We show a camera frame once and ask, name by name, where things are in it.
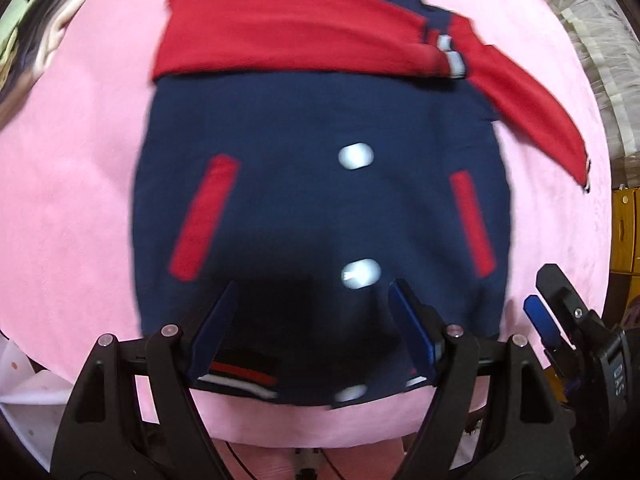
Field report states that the navy red varsity jacket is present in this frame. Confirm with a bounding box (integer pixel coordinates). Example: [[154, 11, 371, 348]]
[[132, 0, 590, 406]]

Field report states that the stack of folded clothes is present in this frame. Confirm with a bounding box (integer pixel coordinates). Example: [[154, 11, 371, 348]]
[[1, 0, 87, 126]]

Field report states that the yellow wooden cabinet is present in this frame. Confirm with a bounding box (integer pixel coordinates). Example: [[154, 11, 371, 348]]
[[611, 188, 640, 275]]

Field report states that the white patterned sheet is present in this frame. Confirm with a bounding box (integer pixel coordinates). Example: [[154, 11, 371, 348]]
[[1, 336, 73, 471]]

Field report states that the pink bed blanket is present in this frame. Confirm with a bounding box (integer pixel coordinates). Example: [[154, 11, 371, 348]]
[[1, 0, 611, 448]]

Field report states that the white lace curtain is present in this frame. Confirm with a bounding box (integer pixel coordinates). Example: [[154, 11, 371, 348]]
[[544, 0, 639, 188]]

